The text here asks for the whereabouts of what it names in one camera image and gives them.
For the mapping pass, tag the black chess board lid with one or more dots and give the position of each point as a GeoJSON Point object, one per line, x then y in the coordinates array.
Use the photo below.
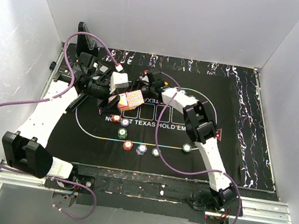
{"type": "Point", "coordinates": [86, 43]}

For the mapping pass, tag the black red all-in triangle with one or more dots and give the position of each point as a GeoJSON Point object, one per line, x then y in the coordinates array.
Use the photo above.
{"type": "Point", "coordinates": [219, 134]}

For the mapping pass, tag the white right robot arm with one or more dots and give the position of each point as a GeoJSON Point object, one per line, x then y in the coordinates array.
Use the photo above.
{"type": "Point", "coordinates": [201, 128]}

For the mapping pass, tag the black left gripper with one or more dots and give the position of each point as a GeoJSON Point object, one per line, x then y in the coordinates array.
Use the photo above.
{"type": "Point", "coordinates": [110, 107]}

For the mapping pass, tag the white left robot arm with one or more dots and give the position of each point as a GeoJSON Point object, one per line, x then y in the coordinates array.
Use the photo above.
{"type": "Point", "coordinates": [25, 149]}

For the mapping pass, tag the red playing card box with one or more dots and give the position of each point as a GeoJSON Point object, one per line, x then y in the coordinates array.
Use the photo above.
{"type": "Point", "coordinates": [130, 100]}

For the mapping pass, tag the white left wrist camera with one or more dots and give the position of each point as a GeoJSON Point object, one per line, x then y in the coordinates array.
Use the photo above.
{"type": "Point", "coordinates": [118, 83]}

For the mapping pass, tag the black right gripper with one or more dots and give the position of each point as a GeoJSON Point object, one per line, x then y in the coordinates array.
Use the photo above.
{"type": "Point", "coordinates": [142, 83]}

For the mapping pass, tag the red chips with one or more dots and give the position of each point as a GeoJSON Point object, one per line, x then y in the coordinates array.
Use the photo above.
{"type": "Point", "coordinates": [116, 118]}

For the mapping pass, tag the blue poker chip stack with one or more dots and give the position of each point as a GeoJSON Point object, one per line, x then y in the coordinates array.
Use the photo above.
{"type": "Point", "coordinates": [141, 149]}

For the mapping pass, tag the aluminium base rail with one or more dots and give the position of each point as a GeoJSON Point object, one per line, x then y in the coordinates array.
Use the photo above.
{"type": "Point", "coordinates": [24, 200]}

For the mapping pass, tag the black poker felt mat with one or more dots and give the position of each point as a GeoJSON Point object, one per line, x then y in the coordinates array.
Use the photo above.
{"type": "Point", "coordinates": [85, 136]}

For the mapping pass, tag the black white chess board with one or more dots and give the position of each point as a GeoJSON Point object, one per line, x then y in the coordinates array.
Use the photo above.
{"type": "Point", "coordinates": [75, 104]}

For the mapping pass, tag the red poker chip stack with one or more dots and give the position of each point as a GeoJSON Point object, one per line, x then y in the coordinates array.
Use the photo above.
{"type": "Point", "coordinates": [127, 145]}

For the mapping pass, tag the green poker chip stack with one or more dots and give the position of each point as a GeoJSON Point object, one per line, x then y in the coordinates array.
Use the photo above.
{"type": "Point", "coordinates": [155, 152]}

